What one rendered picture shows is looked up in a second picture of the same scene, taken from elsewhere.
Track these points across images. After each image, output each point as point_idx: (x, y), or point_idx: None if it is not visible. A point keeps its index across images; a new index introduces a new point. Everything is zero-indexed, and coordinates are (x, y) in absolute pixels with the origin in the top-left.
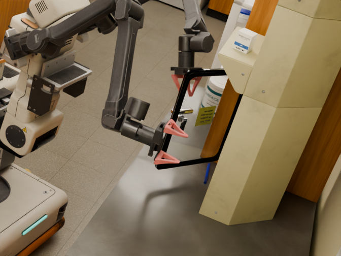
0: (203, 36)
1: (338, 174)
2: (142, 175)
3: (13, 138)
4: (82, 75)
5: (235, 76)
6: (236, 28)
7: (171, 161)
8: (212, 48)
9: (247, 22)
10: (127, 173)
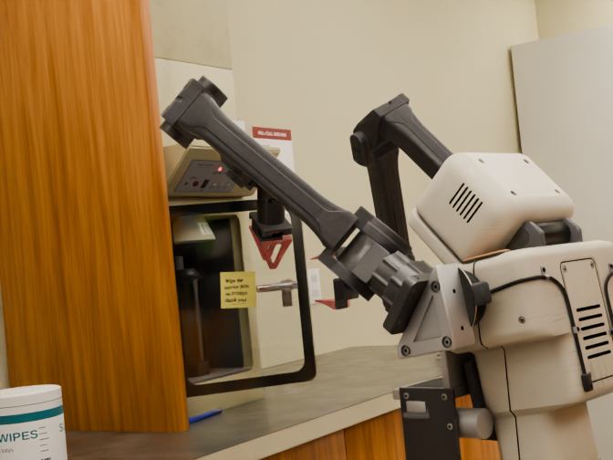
0: None
1: (0, 367)
2: (330, 404)
3: None
4: (421, 381)
5: None
6: (194, 143)
7: (327, 298)
8: None
9: (161, 139)
10: (358, 402)
